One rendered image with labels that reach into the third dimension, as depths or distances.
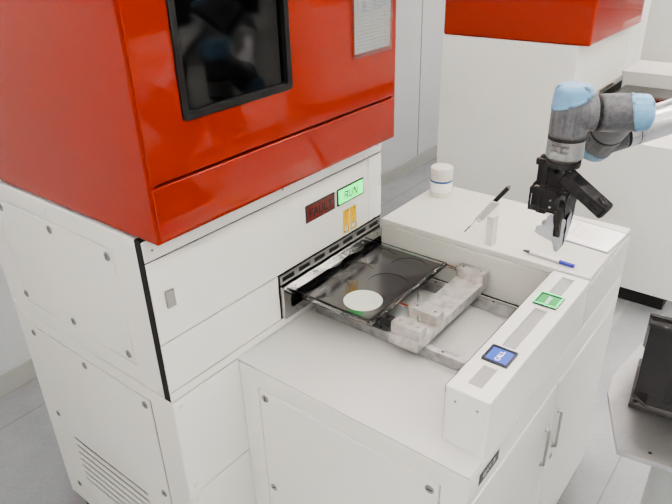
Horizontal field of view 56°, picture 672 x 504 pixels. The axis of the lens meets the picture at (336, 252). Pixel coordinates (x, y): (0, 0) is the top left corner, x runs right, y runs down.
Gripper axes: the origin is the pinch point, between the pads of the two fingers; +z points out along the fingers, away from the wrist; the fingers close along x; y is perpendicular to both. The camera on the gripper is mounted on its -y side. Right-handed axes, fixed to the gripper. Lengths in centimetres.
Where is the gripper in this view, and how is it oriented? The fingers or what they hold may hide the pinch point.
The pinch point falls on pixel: (560, 246)
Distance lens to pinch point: 147.9
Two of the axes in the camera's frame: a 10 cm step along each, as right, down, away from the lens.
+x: -6.2, 3.8, -6.9
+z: 0.3, 8.8, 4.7
